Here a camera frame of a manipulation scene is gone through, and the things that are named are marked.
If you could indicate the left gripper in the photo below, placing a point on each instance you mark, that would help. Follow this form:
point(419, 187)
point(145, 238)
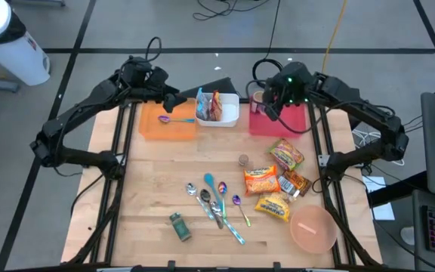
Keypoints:
point(157, 94)

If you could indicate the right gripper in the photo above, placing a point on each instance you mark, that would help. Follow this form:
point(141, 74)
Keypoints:
point(277, 97)

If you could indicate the tall jar tan lid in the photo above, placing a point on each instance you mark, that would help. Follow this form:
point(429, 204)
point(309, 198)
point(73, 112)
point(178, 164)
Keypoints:
point(257, 100)

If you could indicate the blue white ramen packet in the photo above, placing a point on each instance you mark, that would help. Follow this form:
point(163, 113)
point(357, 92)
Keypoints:
point(202, 107)

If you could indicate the red yellow ramen packet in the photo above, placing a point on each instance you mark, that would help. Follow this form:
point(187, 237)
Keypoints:
point(216, 107)

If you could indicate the small jar brown lid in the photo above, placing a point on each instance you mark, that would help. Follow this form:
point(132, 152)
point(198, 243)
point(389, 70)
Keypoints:
point(244, 159)

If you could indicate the orange ramen packet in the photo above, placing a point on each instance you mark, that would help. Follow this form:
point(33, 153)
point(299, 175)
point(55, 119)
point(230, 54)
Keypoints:
point(261, 181)

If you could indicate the green spice jar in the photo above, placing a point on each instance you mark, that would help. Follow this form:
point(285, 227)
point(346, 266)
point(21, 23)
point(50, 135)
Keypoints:
point(180, 226)

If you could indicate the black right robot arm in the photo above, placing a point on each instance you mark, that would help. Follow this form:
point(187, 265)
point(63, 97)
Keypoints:
point(353, 102)

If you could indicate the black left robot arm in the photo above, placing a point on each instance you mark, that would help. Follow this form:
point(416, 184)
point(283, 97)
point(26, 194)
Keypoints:
point(89, 102)

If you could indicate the pink plastic bin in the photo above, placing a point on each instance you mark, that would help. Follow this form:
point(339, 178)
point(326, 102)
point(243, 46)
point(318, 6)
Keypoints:
point(263, 128)

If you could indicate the orange plastic bin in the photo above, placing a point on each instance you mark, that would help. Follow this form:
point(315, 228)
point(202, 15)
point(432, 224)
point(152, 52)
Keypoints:
point(172, 132)

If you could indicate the black angled panel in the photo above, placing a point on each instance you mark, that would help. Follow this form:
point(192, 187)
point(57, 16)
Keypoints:
point(213, 88)

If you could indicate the red ramen packet green edge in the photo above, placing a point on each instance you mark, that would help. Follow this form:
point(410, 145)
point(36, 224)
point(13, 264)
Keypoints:
point(286, 155)

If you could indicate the white plastic bin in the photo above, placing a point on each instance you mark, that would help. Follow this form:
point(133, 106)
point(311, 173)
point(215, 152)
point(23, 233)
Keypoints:
point(229, 113)

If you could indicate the brown snack packet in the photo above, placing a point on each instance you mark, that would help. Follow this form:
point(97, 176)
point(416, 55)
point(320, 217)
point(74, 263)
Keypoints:
point(302, 183)

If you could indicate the teal plastic spoon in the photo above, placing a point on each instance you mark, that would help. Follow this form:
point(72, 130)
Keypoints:
point(210, 179)

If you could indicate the dark steel spoon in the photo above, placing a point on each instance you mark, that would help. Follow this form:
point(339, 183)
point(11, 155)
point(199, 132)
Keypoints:
point(205, 195)

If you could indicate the pink translucent bowl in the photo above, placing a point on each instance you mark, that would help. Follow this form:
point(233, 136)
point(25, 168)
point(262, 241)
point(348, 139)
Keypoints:
point(315, 238)

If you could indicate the white paper sheet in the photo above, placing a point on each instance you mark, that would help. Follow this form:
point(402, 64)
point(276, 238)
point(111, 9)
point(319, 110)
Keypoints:
point(385, 212)

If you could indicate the white trash can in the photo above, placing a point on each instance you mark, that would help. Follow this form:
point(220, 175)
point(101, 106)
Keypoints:
point(17, 56)

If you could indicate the white computer mouse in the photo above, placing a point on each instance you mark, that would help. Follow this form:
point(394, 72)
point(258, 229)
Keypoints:
point(407, 236)

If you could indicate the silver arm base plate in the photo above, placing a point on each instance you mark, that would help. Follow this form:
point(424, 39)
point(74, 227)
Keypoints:
point(122, 158)
point(323, 160)

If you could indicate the black aluminium table frame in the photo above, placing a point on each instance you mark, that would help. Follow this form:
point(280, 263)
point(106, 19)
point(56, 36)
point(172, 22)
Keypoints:
point(116, 211)

